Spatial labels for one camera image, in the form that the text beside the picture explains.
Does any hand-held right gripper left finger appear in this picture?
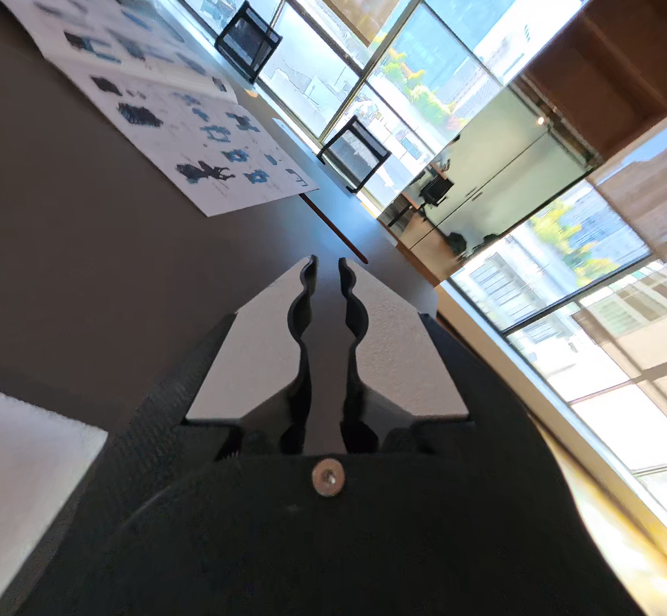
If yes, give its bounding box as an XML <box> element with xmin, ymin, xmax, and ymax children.
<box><xmin>186</xmin><ymin>255</ymin><xmax>319</xmax><ymax>453</ymax></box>

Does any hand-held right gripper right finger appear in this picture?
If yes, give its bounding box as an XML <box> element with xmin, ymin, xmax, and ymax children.
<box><xmin>339</xmin><ymin>256</ymin><xmax>470</xmax><ymax>453</ymax></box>

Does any black mesh office chair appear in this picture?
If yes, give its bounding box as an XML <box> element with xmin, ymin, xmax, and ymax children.
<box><xmin>215</xmin><ymin>1</ymin><xmax>283</xmax><ymax>84</ymax></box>
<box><xmin>316</xmin><ymin>115</ymin><xmax>392</xmax><ymax>194</ymax></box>

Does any white flat box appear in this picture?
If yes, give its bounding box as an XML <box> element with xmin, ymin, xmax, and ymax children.
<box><xmin>0</xmin><ymin>392</ymin><xmax>108</xmax><ymax>593</ymax></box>

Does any white instruction booklet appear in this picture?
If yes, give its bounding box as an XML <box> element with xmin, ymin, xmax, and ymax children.
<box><xmin>0</xmin><ymin>0</ymin><xmax>320</xmax><ymax>218</ymax></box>

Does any wooden wall cabinet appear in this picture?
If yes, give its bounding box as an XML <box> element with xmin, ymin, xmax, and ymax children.
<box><xmin>513</xmin><ymin>0</ymin><xmax>667</xmax><ymax>163</ymax></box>

